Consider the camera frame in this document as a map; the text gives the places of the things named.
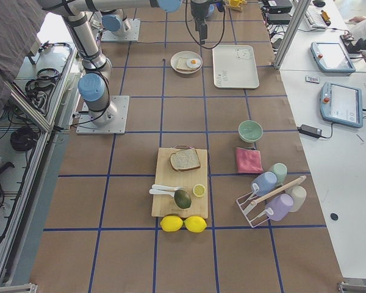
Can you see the aluminium frame post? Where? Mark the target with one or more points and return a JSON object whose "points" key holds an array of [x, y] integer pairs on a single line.
{"points": [[294, 24]]}

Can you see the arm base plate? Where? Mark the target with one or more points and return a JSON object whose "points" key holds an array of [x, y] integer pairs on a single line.
{"points": [[117, 30], [112, 121]]}

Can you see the left whole lemon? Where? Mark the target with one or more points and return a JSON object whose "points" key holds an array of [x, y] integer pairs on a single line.
{"points": [[171, 223]]}

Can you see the cream bear tray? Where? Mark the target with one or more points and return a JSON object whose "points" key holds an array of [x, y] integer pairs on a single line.
{"points": [[234, 67]]}

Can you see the white plastic fork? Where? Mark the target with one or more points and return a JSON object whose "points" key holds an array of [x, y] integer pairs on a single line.
{"points": [[167, 188]]}

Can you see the purple cup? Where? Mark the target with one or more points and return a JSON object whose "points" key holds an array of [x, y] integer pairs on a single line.
{"points": [[279, 207]]}

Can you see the black power adapter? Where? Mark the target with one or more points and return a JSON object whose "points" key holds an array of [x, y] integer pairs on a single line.
{"points": [[310, 131]]}

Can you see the fried egg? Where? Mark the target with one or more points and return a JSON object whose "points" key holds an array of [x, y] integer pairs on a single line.
{"points": [[193, 63]]}

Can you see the round cream plate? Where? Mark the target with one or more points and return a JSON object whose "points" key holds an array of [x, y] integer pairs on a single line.
{"points": [[184, 54]]}

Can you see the half lemon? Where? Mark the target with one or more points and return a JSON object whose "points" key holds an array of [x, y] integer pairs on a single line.
{"points": [[199, 190]]}

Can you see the green cup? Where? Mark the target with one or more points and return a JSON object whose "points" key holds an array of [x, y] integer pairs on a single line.
{"points": [[280, 171]]}

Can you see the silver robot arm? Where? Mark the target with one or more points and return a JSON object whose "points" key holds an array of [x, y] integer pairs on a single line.
{"points": [[94, 85]]}

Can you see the whole lemon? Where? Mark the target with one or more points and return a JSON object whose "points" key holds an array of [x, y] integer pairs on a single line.
{"points": [[195, 224], [171, 223]]}

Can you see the grey fabric cover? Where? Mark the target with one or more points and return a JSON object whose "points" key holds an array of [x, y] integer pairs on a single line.
{"points": [[20, 21]]}

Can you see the avocado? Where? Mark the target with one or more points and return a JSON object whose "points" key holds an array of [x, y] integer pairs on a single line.
{"points": [[182, 199]]}

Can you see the far teach pendant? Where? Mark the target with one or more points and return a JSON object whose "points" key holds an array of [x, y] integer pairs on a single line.
{"points": [[331, 58]]}

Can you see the pink cloth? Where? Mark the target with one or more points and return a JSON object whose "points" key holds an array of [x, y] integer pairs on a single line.
{"points": [[248, 161]]}

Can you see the right whole lemon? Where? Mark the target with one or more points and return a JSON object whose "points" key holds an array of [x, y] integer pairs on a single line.
{"points": [[195, 224]]}

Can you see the small white card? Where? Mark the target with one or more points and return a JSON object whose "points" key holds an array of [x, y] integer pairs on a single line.
{"points": [[312, 79]]}

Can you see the teach pendant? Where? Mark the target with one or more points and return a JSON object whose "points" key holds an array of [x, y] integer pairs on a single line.
{"points": [[341, 104], [331, 58]]}

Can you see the near teach pendant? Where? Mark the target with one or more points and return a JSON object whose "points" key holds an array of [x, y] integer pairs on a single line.
{"points": [[341, 104]]}

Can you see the bread slice under egg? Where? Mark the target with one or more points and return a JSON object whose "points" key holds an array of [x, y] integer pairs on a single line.
{"points": [[181, 65]]}

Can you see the white plastic knife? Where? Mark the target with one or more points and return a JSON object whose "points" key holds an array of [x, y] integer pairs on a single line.
{"points": [[161, 192]]}

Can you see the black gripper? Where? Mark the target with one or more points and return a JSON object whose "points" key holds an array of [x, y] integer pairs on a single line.
{"points": [[197, 10]]}

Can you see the wooden cutting board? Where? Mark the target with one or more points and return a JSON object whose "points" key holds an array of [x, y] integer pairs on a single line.
{"points": [[163, 205]]}

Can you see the green bowl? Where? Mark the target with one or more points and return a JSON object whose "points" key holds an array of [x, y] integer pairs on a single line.
{"points": [[250, 131]]}

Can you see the blue cup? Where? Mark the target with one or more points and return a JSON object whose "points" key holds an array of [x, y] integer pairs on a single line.
{"points": [[263, 184]]}

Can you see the cream cup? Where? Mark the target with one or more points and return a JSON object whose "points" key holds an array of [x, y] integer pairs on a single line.
{"points": [[298, 194]]}

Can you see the white wire cup rack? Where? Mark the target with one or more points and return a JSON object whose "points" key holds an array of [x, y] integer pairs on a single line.
{"points": [[253, 207]]}

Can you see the bread slice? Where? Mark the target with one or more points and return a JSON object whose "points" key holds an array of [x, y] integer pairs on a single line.
{"points": [[181, 65], [185, 160]]}

